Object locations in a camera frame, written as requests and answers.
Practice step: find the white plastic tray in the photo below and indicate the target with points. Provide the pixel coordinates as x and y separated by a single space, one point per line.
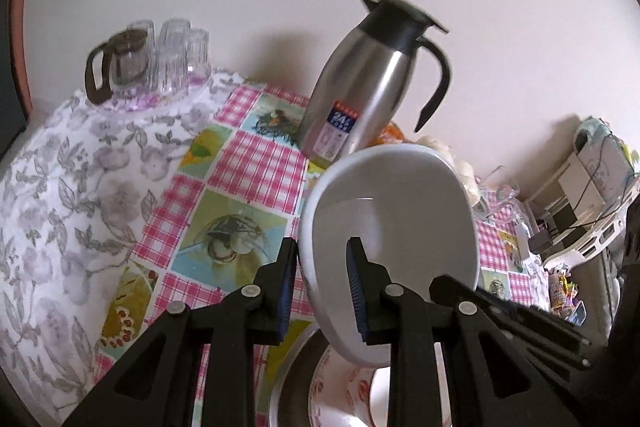
150 102

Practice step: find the large steel basin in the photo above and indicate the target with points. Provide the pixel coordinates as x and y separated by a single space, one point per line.
290 387

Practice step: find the bag of white buns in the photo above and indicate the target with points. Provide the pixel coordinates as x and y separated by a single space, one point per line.
462 172

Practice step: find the pink checked tablecloth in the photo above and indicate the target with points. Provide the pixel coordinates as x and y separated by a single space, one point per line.
250 157

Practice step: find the colourful snack packets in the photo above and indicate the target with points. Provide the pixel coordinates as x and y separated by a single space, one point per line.
560 292

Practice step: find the white plastic rack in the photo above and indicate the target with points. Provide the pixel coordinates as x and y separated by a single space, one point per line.
575 177

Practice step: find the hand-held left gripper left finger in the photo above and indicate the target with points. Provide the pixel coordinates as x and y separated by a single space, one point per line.
285 287

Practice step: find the small white bowl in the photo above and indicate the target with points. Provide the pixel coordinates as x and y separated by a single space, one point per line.
379 397

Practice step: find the reddish wooden chair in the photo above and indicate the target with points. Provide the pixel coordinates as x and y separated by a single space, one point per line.
20 47

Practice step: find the orange snack packet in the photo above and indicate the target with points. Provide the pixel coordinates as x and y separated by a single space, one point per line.
392 134

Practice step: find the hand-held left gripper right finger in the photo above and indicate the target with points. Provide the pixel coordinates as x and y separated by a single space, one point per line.
356 287

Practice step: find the clear ribbed drinking glass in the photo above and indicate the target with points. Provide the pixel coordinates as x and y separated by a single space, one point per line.
199 54
142 27
174 57

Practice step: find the stainless steel thermos jug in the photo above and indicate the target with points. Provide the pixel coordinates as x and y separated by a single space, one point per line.
360 92

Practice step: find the white square bowl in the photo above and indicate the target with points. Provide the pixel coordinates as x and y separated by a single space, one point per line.
400 217

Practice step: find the clear glass mug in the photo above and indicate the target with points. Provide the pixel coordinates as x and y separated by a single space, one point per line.
495 202

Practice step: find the small white bottle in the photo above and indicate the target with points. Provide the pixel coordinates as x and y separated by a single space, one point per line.
522 244

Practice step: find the strawberry print bowl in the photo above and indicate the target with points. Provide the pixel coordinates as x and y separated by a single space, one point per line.
340 387

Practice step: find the grey floral cloth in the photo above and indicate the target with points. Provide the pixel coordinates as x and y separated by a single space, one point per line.
75 207

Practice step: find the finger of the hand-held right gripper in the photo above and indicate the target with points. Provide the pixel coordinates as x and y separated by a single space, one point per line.
545 347
525 312

